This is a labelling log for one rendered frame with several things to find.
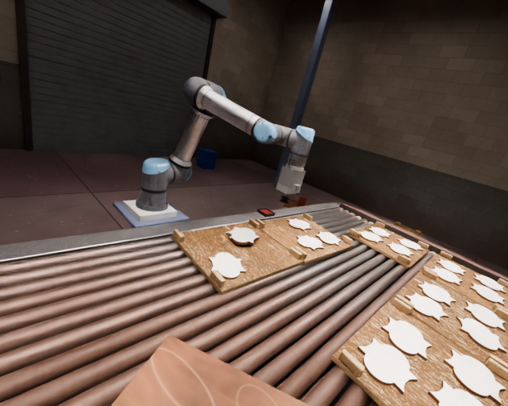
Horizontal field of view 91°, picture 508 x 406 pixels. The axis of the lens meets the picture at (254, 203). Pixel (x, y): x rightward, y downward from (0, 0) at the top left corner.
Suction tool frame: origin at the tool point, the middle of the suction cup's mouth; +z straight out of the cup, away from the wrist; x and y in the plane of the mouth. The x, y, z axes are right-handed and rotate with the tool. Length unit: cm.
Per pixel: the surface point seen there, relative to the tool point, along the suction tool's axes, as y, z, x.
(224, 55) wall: 301, -135, 493
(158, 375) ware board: -71, 8, -36
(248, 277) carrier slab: -30.1, 18.5, -16.3
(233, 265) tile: -31.8, 17.5, -9.8
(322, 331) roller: -24, 20, -43
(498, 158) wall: 512, -60, -41
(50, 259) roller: -78, 20, 18
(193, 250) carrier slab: -39.0, 18.5, 4.1
